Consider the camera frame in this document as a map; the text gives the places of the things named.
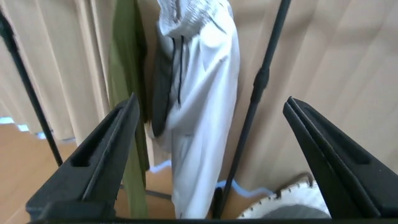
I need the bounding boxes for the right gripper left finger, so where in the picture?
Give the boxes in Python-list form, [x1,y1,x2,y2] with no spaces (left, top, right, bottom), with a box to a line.
[25,92,141,220]

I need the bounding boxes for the pale grey shorts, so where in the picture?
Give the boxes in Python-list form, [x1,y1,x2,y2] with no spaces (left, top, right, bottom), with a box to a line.
[146,0,241,220]

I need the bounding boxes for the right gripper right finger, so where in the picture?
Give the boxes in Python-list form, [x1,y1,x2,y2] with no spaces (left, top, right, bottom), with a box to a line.
[282,96,398,218]

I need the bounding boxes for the black clothes rack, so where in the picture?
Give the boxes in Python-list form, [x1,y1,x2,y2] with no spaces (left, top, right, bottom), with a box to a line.
[0,0,293,220]

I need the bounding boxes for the green printed sleeveless shirt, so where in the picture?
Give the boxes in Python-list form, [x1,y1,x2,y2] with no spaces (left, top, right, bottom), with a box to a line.
[107,0,150,218]

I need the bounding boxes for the white laundry basket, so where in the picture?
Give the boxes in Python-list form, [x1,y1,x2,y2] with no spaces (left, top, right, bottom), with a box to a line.
[238,172,332,220]

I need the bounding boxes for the beige curtain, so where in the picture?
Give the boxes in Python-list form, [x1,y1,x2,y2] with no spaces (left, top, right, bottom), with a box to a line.
[0,0,398,192]

